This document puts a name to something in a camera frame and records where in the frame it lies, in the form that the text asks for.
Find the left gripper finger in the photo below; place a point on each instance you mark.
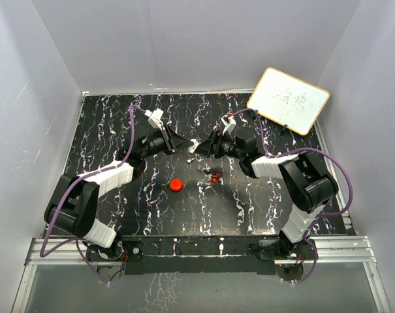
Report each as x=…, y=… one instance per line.
x=180, y=147
x=174, y=138

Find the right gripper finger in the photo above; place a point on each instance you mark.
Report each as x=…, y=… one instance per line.
x=207, y=144
x=205, y=151

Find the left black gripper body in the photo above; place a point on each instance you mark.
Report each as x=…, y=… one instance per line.
x=156, y=145

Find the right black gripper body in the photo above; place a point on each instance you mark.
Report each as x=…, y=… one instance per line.
x=228, y=147

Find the white earbud charging case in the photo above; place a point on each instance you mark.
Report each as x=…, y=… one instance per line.
x=194, y=146

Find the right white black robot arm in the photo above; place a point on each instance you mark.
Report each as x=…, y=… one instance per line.
x=309, y=183

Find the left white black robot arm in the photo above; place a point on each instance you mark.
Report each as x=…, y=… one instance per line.
x=73, y=205

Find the red earbud charging case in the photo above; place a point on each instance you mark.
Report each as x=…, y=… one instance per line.
x=176, y=185

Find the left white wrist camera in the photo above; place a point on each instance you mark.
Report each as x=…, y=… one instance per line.
x=154, y=118

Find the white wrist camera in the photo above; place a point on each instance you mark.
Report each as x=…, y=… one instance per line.
x=229, y=123
x=154, y=118

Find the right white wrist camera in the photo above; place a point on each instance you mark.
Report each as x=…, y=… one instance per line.
x=229, y=123

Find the small whiteboard yellow frame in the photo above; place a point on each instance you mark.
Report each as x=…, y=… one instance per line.
x=288, y=101

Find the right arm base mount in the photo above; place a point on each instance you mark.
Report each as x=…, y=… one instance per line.
x=277, y=249

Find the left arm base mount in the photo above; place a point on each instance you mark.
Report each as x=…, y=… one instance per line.
x=121, y=251

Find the aluminium front rail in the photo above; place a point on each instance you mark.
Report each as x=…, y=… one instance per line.
x=330, y=249

